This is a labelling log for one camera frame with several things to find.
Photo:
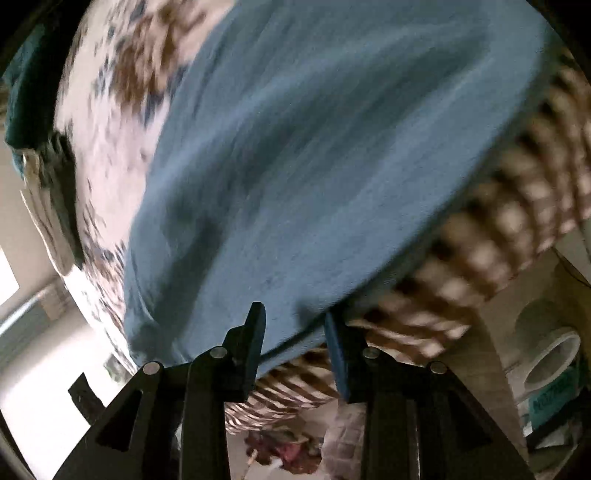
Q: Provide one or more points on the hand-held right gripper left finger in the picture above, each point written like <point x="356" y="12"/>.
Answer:
<point x="256" y="339"/>

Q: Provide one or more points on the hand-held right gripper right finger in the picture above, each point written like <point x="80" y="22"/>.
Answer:
<point x="336" y="355"/>

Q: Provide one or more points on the white tape roll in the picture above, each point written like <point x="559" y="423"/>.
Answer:
<point x="568" y="341"/>

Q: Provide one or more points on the dark teal cloth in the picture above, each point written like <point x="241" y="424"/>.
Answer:
<point x="32" y="101"/>

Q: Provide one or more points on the brown checkered blanket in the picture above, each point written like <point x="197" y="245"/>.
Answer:
<point x="508" y="207"/>

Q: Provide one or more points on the blue denim pants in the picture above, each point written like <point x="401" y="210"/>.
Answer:
<point x="300" y="184"/>

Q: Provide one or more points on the floral print blanket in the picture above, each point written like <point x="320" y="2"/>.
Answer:
<point x="115" y="138"/>

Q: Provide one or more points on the red patterned cloth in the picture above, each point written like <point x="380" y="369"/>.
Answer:
<point x="281" y="450"/>

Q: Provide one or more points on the white crumpled cloth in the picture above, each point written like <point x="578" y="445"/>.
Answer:
<point x="39" y="203"/>

